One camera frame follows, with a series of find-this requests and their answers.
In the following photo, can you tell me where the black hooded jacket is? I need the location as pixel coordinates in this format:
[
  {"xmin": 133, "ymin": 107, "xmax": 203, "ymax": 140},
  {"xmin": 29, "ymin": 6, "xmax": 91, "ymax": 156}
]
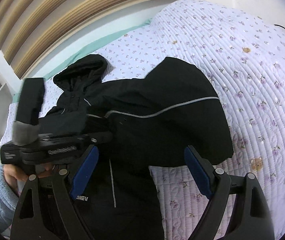
[{"xmin": 39, "ymin": 54, "xmax": 234, "ymax": 239}]

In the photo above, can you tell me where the left hand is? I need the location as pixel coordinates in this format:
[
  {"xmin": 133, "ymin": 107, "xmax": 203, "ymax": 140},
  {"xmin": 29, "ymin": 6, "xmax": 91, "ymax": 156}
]
[{"xmin": 3, "ymin": 163, "xmax": 54, "ymax": 196}]

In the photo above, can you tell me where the green bed sheet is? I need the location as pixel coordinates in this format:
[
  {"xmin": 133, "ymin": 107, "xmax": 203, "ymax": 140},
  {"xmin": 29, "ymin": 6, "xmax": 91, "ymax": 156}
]
[{"xmin": 12, "ymin": 17, "xmax": 156, "ymax": 104}]

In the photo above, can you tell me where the wooden slatted headboard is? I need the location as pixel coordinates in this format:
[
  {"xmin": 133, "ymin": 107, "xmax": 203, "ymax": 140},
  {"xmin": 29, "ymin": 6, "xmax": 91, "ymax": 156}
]
[{"xmin": 0, "ymin": 0, "xmax": 187, "ymax": 79}]

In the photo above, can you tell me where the floral quilted bedspread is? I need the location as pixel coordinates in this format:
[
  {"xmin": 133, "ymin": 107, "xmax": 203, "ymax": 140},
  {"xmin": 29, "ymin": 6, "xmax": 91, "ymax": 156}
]
[{"xmin": 0, "ymin": 0, "xmax": 285, "ymax": 240}]

